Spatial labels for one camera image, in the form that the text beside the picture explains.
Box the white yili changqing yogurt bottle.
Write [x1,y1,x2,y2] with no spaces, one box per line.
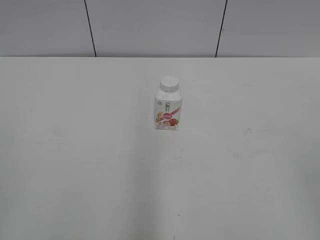
[153,87,183,131]

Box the white ribbed bottle cap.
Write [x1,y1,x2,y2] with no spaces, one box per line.
[159,76,180,93]

